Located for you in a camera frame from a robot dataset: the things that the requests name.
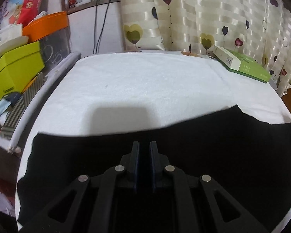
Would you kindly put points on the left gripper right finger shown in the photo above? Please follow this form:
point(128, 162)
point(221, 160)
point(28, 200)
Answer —
point(201, 204)

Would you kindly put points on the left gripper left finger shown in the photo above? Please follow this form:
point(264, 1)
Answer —
point(84, 205)

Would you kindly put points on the black pants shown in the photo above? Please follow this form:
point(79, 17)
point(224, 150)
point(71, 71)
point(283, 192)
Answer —
point(250, 159)

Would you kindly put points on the striped box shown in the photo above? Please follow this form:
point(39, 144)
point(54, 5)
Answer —
point(14, 116)

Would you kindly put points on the green flat box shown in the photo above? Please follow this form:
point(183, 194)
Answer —
point(241, 64)

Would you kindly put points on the lime green shoebox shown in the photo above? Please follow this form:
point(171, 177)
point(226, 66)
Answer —
point(19, 67)

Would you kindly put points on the orange box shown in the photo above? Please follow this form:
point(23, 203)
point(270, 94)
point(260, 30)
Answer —
point(45, 26)

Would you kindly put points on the white tissue pack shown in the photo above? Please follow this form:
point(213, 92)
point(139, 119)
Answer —
point(10, 32)

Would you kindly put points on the heart pattern curtain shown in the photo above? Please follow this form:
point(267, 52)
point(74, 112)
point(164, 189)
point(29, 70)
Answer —
point(260, 29)

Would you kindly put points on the red snack bag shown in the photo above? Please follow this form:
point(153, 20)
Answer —
point(19, 12)

